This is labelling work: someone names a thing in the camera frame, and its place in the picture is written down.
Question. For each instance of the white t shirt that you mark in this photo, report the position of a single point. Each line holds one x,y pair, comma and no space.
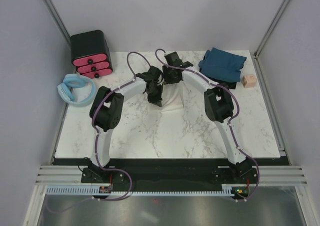
172,97

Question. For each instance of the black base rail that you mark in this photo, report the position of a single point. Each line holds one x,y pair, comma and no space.
170,174

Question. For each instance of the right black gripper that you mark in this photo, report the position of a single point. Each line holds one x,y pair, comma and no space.
167,79

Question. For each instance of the black pink drawer box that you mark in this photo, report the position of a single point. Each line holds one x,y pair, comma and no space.
90,54

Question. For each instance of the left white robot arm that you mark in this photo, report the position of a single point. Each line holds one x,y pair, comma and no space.
107,107

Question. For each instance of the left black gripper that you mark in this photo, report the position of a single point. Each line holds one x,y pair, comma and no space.
158,100

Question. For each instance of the small pink cube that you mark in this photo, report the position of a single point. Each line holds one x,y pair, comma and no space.
249,81

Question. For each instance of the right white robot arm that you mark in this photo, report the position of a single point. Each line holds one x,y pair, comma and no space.
219,108

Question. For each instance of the white slotted cable duct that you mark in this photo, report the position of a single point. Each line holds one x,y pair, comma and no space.
96,190

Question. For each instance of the folded teal t shirt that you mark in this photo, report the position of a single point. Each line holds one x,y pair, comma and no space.
222,65

